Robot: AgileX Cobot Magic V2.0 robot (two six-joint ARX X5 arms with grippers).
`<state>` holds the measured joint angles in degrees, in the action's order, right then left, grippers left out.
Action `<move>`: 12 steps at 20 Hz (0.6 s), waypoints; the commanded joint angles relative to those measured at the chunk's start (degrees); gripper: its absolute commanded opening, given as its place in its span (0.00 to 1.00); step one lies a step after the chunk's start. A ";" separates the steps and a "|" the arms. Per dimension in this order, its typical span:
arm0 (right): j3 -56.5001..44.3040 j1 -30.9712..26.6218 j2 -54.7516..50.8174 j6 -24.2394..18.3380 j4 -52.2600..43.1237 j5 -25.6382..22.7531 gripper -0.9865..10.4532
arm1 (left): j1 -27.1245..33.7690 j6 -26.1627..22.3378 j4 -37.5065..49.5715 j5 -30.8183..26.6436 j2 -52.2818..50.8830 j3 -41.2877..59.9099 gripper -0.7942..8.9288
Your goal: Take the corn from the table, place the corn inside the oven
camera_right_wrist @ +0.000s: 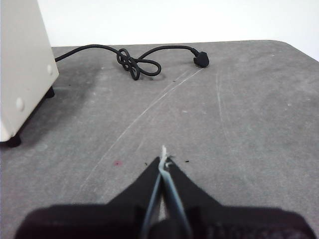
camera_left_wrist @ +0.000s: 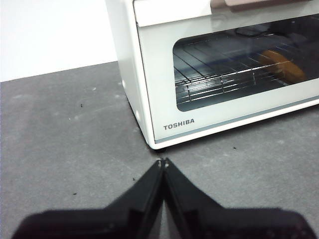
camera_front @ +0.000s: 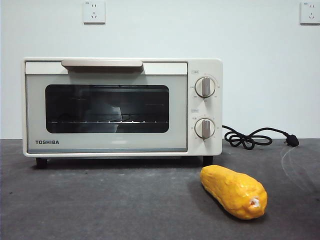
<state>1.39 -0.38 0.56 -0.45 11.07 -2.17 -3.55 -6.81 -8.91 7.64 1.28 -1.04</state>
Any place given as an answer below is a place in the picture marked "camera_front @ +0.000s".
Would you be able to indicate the yellow corn cob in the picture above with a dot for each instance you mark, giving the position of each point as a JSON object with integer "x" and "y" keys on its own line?
{"x": 230, "y": 187}

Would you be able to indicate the oven door with glass window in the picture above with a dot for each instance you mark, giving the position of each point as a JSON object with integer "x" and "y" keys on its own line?
{"x": 35, "y": 112}

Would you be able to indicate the cream oven knob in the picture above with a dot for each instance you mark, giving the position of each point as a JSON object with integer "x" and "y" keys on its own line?
{"x": 205, "y": 86}
{"x": 205, "y": 128}

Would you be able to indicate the cream Toshiba toaster oven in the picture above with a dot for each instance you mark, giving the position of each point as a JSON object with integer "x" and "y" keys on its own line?
{"x": 203, "y": 67}

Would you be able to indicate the white wall socket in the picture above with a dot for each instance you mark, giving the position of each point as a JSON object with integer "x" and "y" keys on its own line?
{"x": 94, "y": 12}
{"x": 311, "y": 13}

